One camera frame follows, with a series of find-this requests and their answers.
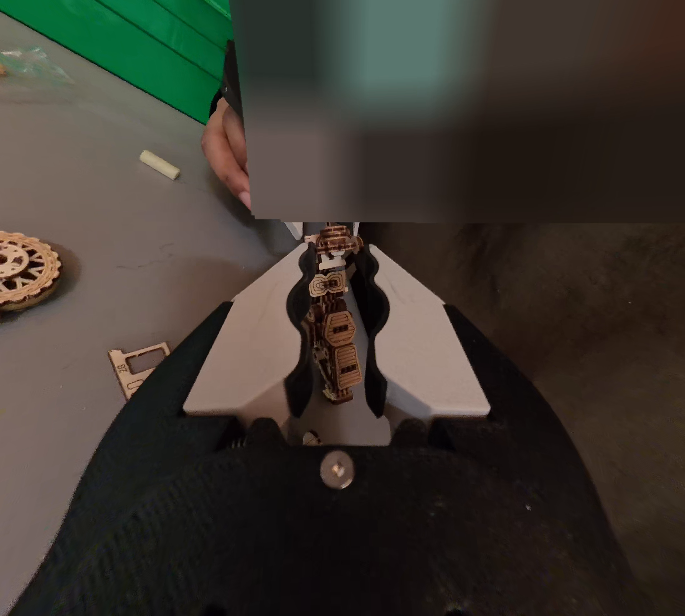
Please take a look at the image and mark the wooden wheel assembly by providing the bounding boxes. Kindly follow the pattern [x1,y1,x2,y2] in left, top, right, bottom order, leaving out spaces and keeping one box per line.
[0,232,64,313]

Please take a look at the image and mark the person's right hand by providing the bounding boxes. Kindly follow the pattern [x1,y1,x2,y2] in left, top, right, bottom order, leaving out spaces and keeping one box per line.
[202,97,251,211]

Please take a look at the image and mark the wooden motorbike body assembly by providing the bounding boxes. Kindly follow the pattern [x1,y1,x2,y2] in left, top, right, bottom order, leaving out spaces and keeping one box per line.
[301,223,366,406]

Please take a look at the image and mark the green plastic bin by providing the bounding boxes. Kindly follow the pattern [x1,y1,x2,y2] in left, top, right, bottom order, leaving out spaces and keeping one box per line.
[0,0,233,126]

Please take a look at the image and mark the clear bag of small parts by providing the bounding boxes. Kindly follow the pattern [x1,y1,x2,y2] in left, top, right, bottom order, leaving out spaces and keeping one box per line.
[0,46,73,87]

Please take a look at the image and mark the small white cylinder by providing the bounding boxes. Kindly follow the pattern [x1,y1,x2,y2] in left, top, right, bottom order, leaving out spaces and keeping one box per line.
[139,150,181,181]

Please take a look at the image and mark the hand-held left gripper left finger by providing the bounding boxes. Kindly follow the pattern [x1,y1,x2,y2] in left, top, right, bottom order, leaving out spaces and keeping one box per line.
[183,243,319,444]

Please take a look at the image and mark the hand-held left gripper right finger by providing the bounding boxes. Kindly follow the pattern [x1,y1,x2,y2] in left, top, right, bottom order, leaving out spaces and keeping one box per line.
[349,246,491,432]

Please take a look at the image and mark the small slotted wooden piece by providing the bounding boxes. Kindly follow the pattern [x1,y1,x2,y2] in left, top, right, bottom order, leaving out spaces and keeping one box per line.
[108,342,172,401]

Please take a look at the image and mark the person's brown clothing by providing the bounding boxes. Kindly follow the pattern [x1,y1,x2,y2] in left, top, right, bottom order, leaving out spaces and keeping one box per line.
[369,223,685,616]

